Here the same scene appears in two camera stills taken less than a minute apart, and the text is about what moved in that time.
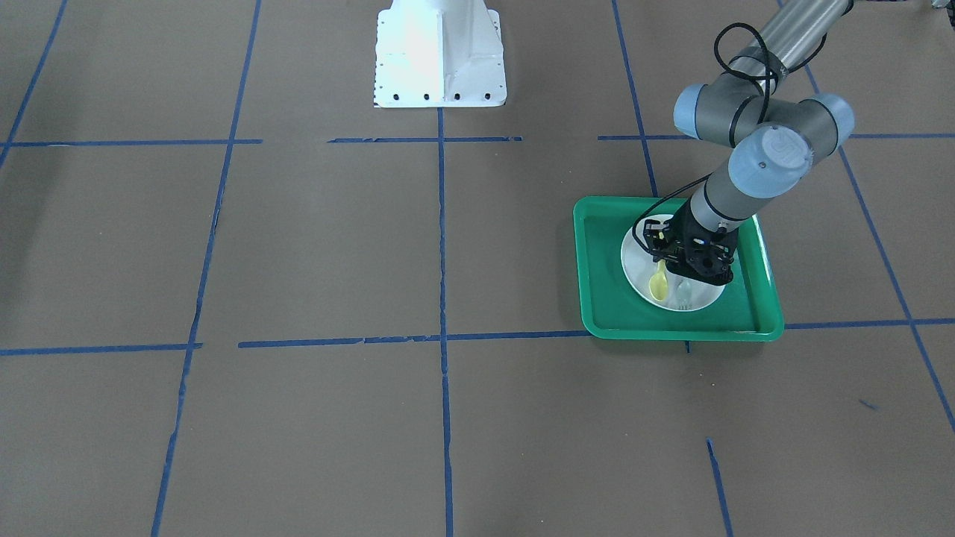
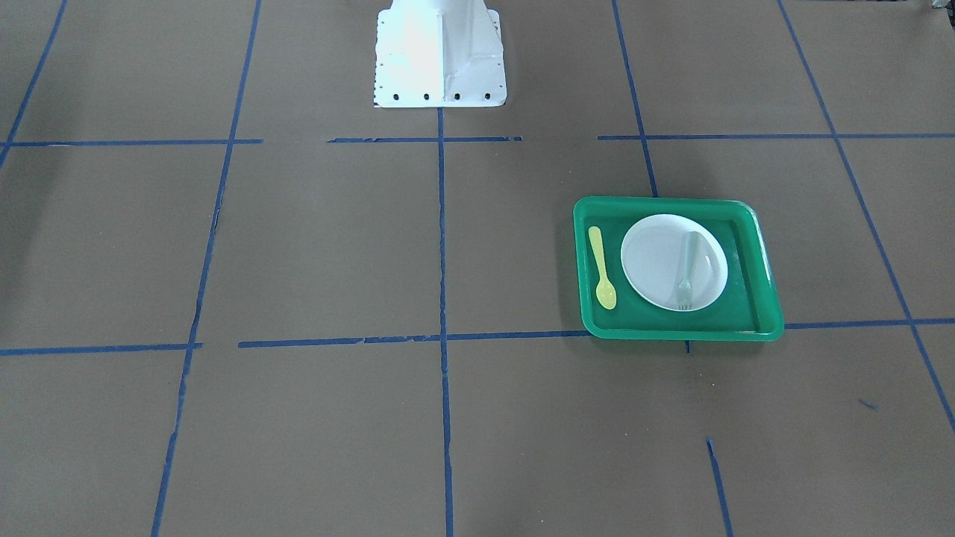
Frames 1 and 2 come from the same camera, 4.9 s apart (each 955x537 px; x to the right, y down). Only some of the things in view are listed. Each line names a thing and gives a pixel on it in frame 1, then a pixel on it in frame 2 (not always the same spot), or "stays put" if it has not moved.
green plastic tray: (749, 309) stays put
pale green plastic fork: (684, 295) stays put
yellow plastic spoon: (659, 283) to (605, 292)
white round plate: (685, 292) stays put
